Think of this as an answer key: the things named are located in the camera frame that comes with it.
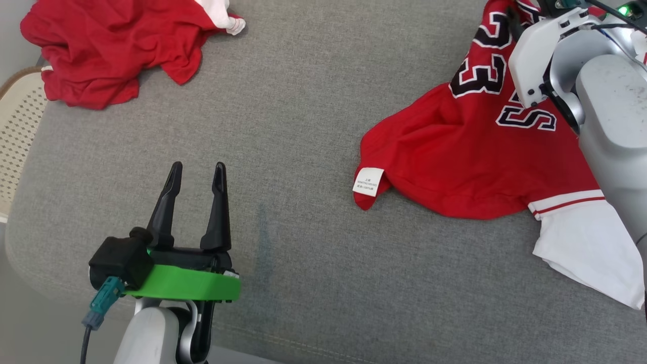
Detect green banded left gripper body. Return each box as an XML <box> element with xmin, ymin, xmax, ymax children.
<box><xmin>124</xmin><ymin>247</ymin><xmax>241</xmax><ymax>304</ymax></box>

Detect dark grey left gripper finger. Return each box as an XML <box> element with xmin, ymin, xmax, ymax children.
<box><xmin>147</xmin><ymin>161</ymin><xmax>183</xmax><ymax>249</ymax></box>
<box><xmin>201</xmin><ymin>162</ymin><xmax>232</xmax><ymax>252</ymax></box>

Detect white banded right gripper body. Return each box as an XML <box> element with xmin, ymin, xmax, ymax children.
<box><xmin>508</xmin><ymin>8</ymin><xmax>602</xmax><ymax>109</ymax></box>

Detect red jersey with white sleeves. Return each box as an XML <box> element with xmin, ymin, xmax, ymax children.
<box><xmin>352</xmin><ymin>0</ymin><xmax>647</xmax><ymax>310</ymax></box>

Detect red shorts with white stripes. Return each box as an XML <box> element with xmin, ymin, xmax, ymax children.
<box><xmin>20</xmin><ymin>0</ymin><xmax>247</xmax><ymax>110</ymax></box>

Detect cream wicker laundry basket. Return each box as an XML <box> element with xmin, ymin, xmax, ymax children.
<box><xmin>0</xmin><ymin>67</ymin><xmax>49</xmax><ymax>223</ymax></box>

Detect black left cable teal plug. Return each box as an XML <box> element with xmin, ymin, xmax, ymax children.
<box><xmin>80</xmin><ymin>277</ymin><xmax>124</xmax><ymax>364</ymax></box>

